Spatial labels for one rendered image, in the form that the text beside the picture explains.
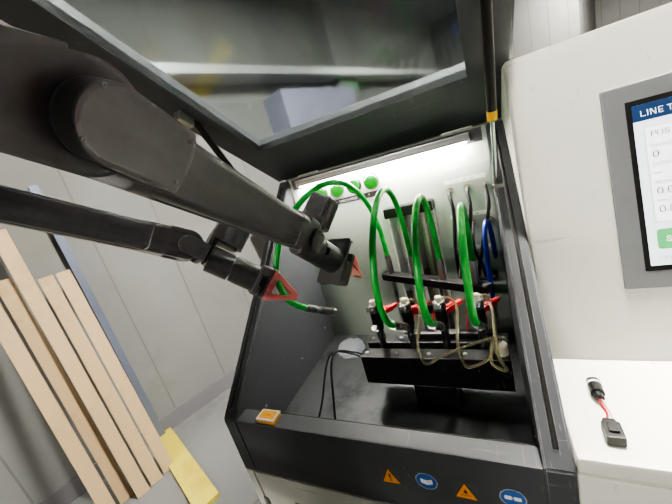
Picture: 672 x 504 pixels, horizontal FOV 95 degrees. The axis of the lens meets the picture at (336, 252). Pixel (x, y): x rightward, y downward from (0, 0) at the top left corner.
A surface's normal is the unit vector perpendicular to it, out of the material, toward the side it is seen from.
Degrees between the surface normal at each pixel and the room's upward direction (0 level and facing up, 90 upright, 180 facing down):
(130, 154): 118
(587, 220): 76
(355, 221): 90
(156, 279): 90
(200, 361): 90
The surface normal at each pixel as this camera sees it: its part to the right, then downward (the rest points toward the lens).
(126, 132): 0.92, 0.30
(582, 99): -0.44, 0.11
